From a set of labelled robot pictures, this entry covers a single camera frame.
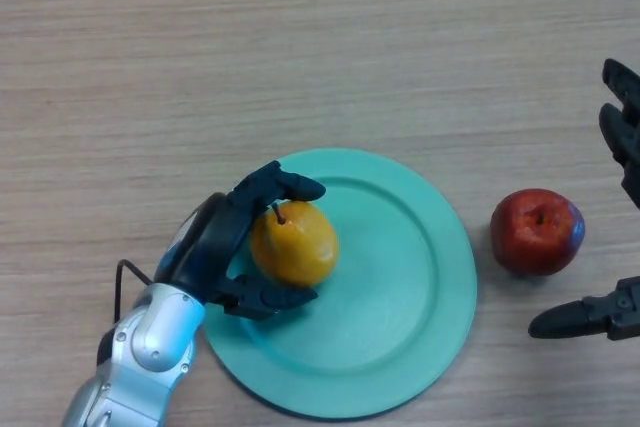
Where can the yellow pear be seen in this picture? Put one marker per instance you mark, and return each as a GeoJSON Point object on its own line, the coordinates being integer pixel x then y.
{"type": "Point", "coordinates": [300, 247]}

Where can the red apple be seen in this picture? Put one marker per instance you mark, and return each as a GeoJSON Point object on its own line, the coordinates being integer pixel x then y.
{"type": "Point", "coordinates": [537, 234]}

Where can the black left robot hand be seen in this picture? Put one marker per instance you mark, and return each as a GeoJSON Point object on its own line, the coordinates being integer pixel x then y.
{"type": "Point", "coordinates": [205, 247]}

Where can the green round plate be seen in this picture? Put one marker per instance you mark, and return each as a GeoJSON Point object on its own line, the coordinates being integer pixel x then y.
{"type": "Point", "coordinates": [385, 297]}

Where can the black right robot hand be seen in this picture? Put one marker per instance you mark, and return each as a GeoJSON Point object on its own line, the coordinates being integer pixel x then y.
{"type": "Point", "coordinates": [575, 319]}

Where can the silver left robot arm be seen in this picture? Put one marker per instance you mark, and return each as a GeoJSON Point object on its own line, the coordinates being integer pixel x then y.
{"type": "Point", "coordinates": [155, 332]}

